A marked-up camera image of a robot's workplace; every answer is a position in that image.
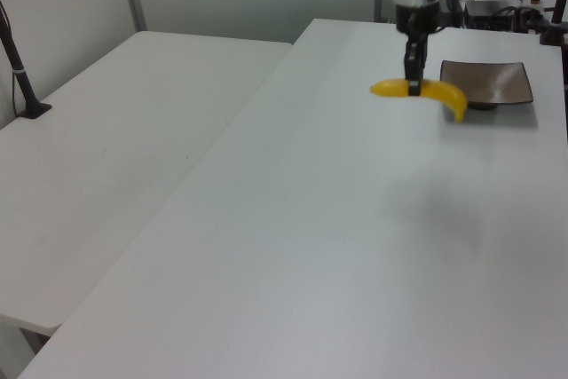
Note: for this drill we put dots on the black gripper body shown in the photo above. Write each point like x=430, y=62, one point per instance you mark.
x=417, y=19

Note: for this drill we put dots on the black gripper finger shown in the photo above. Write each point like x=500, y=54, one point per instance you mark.
x=423, y=50
x=412, y=73

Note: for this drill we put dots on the yellow banana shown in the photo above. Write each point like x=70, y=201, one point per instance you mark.
x=437, y=92

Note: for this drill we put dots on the square brown ceramic plate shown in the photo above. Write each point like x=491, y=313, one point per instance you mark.
x=488, y=81

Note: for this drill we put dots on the black electronics box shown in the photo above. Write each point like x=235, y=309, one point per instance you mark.
x=486, y=15

